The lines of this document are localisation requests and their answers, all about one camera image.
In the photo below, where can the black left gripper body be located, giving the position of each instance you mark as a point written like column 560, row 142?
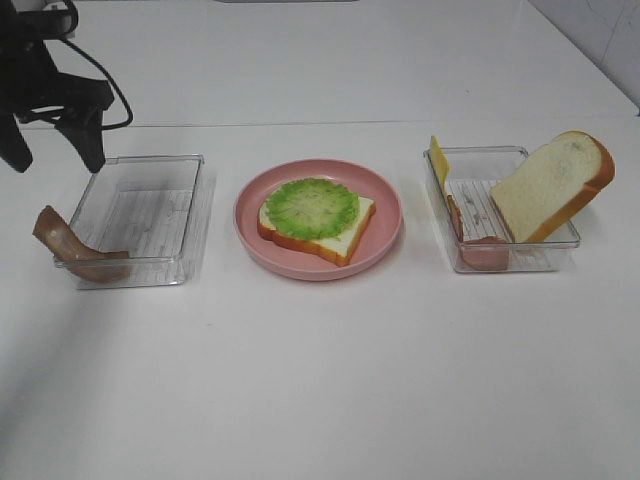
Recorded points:
column 30, row 78

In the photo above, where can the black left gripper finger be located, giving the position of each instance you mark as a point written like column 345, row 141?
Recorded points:
column 82, row 127
column 14, row 150

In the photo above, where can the bacon strip tray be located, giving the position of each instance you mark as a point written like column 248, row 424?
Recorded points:
column 485, row 254
column 53, row 232

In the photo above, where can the green lettuce leaf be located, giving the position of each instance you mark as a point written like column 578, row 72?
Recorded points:
column 312, row 209

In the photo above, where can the bread slice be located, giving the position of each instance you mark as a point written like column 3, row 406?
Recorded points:
column 337, row 250

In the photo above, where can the yellow cheese slice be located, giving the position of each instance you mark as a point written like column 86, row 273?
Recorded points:
column 441, row 169

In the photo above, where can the clear plastic tray left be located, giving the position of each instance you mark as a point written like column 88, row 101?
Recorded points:
column 156, row 209

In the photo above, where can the clear plastic tray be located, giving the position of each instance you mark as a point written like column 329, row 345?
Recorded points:
column 473, row 172
column 156, row 209

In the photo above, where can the pink round plate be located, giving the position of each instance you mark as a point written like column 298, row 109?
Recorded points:
column 378, row 238

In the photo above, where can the clear plastic tray right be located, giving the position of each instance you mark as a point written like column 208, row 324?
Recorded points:
column 473, row 172

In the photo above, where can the bread slice right tray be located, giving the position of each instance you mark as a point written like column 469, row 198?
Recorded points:
column 553, row 184

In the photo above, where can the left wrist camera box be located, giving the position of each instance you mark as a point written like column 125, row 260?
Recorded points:
column 52, row 24

